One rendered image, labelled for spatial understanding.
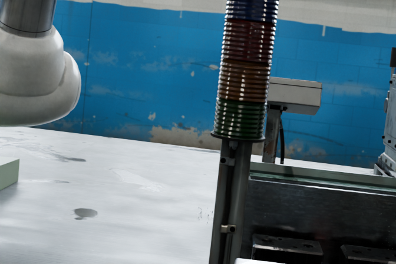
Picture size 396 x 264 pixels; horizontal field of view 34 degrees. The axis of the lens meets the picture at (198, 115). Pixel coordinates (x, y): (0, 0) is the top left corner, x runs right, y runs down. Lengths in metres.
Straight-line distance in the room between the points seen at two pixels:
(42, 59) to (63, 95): 0.09
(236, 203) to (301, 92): 0.54
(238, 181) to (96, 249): 0.35
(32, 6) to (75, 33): 5.64
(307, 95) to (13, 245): 0.61
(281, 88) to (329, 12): 5.32
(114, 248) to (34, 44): 0.41
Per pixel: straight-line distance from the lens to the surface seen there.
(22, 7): 1.22
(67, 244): 1.06
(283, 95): 1.27
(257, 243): 0.95
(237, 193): 0.77
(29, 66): 1.24
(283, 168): 1.15
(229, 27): 0.74
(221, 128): 0.75
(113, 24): 6.75
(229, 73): 0.74
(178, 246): 1.09
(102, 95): 6.80
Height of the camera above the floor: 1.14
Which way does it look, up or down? 7 degrees down
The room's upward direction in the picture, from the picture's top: 6 degrees clockwise
